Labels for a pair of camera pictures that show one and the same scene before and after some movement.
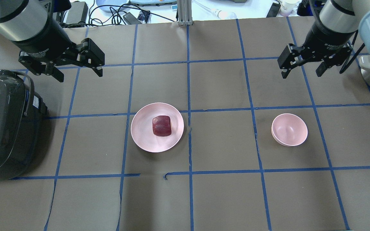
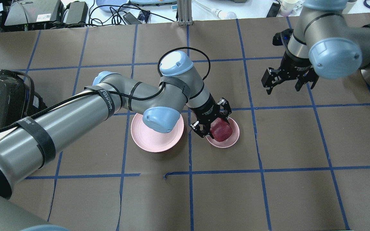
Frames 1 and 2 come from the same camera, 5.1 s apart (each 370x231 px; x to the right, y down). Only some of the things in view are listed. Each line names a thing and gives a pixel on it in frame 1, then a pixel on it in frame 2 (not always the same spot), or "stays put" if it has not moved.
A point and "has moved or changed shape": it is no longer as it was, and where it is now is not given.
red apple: x=162 y=125 has moved or changed shape
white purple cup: x=287 y=6 stays put
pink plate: x=142 y=127 stays put
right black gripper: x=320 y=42 to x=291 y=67
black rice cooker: x=10 y=115 stays put
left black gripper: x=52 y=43 to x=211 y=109
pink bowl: x=289 y=130 to x=232 y=139
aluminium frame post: x=184 y=12 stays put
